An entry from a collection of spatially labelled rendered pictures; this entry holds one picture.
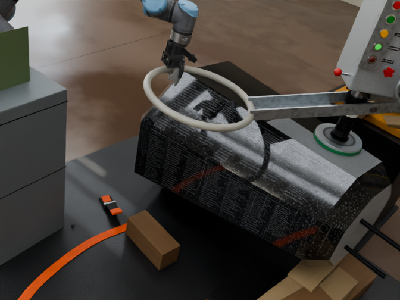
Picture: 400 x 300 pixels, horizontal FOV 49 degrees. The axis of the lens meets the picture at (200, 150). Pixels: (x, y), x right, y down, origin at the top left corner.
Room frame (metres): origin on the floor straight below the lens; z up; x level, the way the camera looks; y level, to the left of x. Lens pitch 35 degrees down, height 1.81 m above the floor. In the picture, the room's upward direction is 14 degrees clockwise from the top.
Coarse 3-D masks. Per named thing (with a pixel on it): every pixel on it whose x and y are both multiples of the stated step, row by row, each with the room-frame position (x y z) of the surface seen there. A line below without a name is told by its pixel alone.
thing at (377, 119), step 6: (336, 90) 2.40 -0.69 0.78; (342, 90) 2.42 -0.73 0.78; (348, 90) 2.44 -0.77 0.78; (342, 102) 2.28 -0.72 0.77; (372, 114) 2.20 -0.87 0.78; (378, 114) 2.21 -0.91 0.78; (384, 114) 2.23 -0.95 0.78; (390, 114) 2.25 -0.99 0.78; (396, 114) 2.27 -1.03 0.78; (372, 120) 2.17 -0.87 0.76; (378, 120) 2.15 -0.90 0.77; (384, 120) 2.16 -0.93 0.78; (378, 126) 2.14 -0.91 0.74; (384, 126) 2.13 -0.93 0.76; (390, 132) 2.10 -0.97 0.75; (396, 132) 2.09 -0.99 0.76
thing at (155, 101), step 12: (156, 72) 1.71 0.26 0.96; (192, 72) 1.85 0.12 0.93; (204, 72) 1.87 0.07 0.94; (144, 84) 1.58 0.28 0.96; (228, 84) 1.84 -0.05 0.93; (156, 96) 1.50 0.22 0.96; (240, 96) 1.77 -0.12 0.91; (168, 108) 1.44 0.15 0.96; (252, 108) 1.66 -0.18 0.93; (180, 120) 1.41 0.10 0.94; (192, 120) 1.41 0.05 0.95
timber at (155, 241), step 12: (132, 216) 1.66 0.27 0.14; (144, 216) 1.68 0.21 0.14; (132, 228) 1.61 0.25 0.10; (144, 228) 1.59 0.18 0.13; (156, 228) 1.61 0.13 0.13; (132, 240) 1.60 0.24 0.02; (144, 240) 1.54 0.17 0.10; (156, 240) 1.53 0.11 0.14; (168, 240) 1.55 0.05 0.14; (144, 252) 1.53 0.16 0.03; (156, 252) 1.48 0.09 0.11; (168, 252) 1.48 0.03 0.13; (156, 264) 1.47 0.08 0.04; (168, 264) 1.49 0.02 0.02
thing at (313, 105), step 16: (256, 96) 1.73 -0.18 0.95; (272, 96) 1.73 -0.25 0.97; (288, 96) 1.74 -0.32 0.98; (304, 96) 1.75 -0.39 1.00; (320, 96) 1.76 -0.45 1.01; (336, 96) 1.76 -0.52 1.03; (384, 96) 1.79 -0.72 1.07; (256, 112) 1.61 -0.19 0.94; (272, 112) 1.62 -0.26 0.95; (288, 112) 1.63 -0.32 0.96; (304, 112) 1.64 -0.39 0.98; (320, 112) 1.64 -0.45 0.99; (336, 112) 1.65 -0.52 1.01; (352, 112) 1.66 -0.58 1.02; (368, 112) 1.67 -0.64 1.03; (384, 112) 1.67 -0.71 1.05
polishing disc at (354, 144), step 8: (320, 128) 1.75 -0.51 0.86; (328, 128) 1.77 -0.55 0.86; (320, 136) 1.68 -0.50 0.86; (328, 136) 1.70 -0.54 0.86; (352, 136) 1.75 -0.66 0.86; (328, 144) 1.63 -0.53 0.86; (336, 144) 1.65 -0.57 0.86; (344, 144) 1.66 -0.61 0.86; (352, 144) 1.68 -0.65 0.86; (360, 144) 1.70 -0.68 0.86; (352, 152) 1.63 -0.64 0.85
